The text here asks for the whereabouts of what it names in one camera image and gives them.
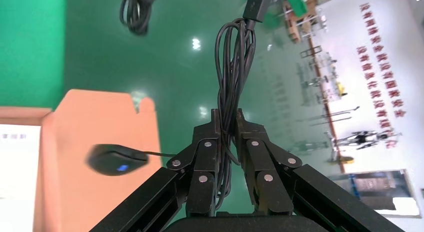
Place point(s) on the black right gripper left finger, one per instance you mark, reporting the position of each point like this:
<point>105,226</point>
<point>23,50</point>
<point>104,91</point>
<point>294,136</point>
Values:
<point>202,164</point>

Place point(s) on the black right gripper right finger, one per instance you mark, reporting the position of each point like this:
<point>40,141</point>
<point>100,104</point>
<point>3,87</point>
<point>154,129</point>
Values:
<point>261,164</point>

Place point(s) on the orange cardboard box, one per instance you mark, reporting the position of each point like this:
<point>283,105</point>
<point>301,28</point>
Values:
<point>99,124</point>

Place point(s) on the black white equipment stand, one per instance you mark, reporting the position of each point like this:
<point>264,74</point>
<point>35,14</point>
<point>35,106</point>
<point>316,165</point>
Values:
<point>362,138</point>

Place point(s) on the grey display board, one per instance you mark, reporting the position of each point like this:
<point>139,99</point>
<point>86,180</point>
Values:
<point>374,190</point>

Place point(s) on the wooden rack with green top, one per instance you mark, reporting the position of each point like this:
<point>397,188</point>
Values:
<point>298,11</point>

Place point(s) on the white printed paper manual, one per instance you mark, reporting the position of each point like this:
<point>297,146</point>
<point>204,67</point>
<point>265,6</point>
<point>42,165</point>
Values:
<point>16,174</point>

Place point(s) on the green table mat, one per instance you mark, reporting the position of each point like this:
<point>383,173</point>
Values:
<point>30,41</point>

